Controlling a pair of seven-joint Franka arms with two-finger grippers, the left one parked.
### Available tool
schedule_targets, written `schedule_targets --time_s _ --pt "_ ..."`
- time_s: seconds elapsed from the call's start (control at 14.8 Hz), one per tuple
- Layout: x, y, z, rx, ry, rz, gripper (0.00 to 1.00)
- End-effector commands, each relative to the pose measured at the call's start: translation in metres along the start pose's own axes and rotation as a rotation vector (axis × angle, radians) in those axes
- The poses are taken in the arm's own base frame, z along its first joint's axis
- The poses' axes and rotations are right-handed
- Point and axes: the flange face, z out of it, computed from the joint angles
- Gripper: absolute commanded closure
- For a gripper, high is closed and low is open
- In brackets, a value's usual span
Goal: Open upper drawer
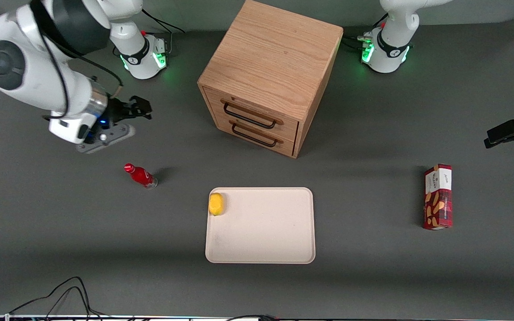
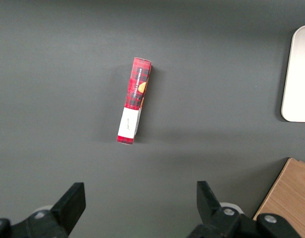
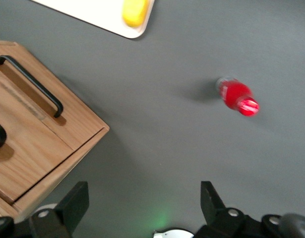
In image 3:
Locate wooden drawer cabinet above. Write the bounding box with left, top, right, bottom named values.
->
left=0, top=40, right=110, bottom=223

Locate yellow lemon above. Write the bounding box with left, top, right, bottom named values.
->
left=122, top=0, right=150, bottom=28

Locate cream plastic tray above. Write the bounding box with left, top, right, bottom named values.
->
left=30, top=0, right=155, bottom=40

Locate black metal drawer handle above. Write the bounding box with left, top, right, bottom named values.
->
left=0, top=119, right=7, bottom=150
left=0, top=55, right=64, bottom=119

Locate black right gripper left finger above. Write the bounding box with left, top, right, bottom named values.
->
left=30, top=181, right=90, bottom=238

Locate red bottle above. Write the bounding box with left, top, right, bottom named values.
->
left=216, top=76, right=260, bottom=118

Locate wooden drawer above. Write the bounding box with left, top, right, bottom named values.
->
left=0, top=77, right=75, bottom=204
left=0, top=46, right=105, bottom=151

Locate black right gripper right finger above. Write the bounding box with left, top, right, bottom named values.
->
left=195, top=180, right=247, bottom=238

